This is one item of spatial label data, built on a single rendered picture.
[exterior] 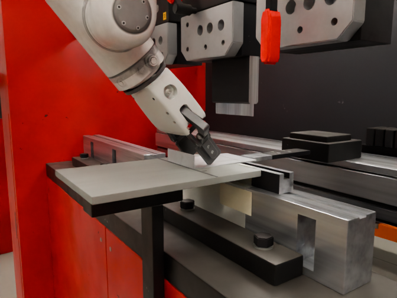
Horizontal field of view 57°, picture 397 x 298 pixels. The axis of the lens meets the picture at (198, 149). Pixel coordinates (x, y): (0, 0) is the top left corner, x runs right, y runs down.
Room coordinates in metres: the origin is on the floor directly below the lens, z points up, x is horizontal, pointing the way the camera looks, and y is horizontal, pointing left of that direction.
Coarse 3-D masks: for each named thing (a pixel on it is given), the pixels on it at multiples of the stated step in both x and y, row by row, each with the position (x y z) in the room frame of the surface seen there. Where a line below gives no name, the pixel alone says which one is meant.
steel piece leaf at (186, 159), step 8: (168, 152) 0.62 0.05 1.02; (176, 152) 0.60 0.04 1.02; (168, 160) 0.62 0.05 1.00; (176, 160) 0.60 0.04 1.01; (184, 160) 0.57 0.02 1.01; (192, 160) 0.56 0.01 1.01; (200, 160) 0.62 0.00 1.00; (216, 160) 0.62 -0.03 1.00; (224, 160) 0.62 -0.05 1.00; (232, 160) 0.62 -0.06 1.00; (192, 168) 0.56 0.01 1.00; (200, 168) 0.56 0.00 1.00
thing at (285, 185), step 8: (256, 168) 0.56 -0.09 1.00; (264, 168) 0.57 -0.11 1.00; (272, 168) 0.56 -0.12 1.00; (264, 176) 0.54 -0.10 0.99; (272, 176) 0.53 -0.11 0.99; (280, 176) 0.52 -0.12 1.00; (288, 176) 0.53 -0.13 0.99; (256, 184) 0.56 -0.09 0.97; (264, 184) 0.54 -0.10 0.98; (272, 184) 0.53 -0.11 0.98; (280, 184) 0.52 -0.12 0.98; (288, 184) 0.53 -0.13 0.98; (280, 192) 0.52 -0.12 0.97
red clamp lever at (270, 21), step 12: (276, 0) 0.46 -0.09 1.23; (264, 12) 0.46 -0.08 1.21; (276, 12) 0.46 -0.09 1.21; (264, 24) 0.46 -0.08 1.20; (276, 24) 0.46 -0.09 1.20; (264, 36) 0.46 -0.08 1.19; (276, 36) 0.46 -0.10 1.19; (264, 48) 0.46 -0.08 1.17; (276, 48) 0.46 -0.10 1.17; (264, 60) 0.46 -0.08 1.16; (276, 60) 0.46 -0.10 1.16
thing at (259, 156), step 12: (300, 132) 0.76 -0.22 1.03; (312, 132) 0.76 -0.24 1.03; (324, 132) 0.76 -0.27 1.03; (336, 132) 0.76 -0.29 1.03; (288, 144) 0.76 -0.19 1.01; (300, 144) 0.73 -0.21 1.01; (312, 144) 0.71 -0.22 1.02; (324, 144) 0.69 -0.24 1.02; (336, 144) 0.69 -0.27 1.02; (348, 144) 0.71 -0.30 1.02; (360, 144) 0.74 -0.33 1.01; (252, 156) 0.64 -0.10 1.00; (264, 156) 0.64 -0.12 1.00; (276, 156) 0.66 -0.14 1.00; (288, 156) 0.68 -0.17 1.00; (300, 156) 0.73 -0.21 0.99; (312, 156) 0.71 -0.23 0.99; (324, 156) 0.68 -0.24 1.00; (336, 156) 0.69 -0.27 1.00; (348, 156) 0.71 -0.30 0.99; (360, 156) 0.74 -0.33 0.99
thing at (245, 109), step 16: (224, 64) 0.64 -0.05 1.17; (240, 64) 0.60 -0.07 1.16; (256, 64) 0.59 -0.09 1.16; (224, 80) 0.64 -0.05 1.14; (240, 80) 0.60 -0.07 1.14; (256, 80) 0.59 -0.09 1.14; (224, 96) 0.63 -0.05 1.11; (240, 96) 0.60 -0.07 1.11; (256, 96) 0.59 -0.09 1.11; (224, 112) 0.65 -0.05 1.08; (240, 112) 0.61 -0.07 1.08
